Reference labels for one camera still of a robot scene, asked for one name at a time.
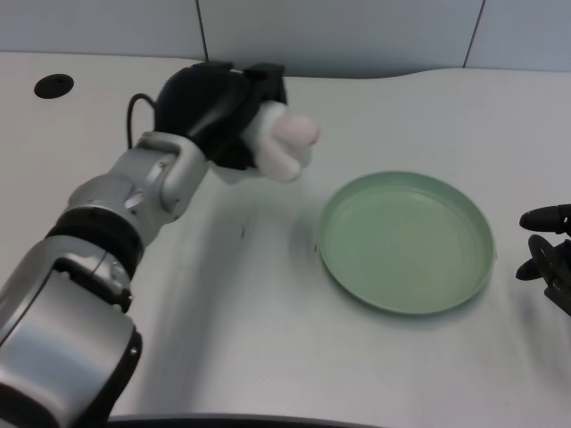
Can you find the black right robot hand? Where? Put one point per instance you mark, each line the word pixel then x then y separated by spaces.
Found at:
pixel 551 217

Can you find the black round table grommet hole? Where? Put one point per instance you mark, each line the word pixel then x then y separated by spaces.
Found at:
pixel 54 86

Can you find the green round plate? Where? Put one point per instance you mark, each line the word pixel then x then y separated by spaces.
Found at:
pixel 406 243

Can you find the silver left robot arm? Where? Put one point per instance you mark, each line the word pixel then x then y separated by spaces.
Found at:
pixel 89 249

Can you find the white plush rabbit doll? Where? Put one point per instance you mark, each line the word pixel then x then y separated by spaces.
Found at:
pixel 285 142

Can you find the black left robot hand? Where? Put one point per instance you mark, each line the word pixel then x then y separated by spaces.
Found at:
pixel 201 107

